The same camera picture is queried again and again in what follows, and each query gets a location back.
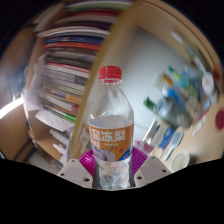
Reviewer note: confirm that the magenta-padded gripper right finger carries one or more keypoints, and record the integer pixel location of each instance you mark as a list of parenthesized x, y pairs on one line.
[(139, 160)]

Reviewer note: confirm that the grey shaker bottle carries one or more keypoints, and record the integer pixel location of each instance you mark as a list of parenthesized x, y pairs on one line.
[(171, 112)]

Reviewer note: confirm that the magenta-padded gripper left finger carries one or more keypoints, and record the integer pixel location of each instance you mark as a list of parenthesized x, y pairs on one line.
[(86, 161)]

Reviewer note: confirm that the clear red-capped drink bottle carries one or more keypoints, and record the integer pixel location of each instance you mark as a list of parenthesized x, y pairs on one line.
[(111, 133)]

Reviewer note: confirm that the ceiling light tube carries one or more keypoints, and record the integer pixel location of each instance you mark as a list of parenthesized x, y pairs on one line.
[(10, 107)]

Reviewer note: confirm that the blue and white carton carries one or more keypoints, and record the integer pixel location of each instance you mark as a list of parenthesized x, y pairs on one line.
[(165, 138)]

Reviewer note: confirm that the light blue hairbrush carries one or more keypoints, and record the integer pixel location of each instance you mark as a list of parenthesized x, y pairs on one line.
[(175, 142)]

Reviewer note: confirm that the green glass bottle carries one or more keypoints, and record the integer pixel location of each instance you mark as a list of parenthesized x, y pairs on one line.
[(151, 103)]

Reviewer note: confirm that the wooden shelf unit with books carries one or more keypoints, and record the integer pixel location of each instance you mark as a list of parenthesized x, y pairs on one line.
[(66, 73)]

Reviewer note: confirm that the white-lidded brown jar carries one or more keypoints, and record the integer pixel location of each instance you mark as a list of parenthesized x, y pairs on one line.
[(207, 83)]

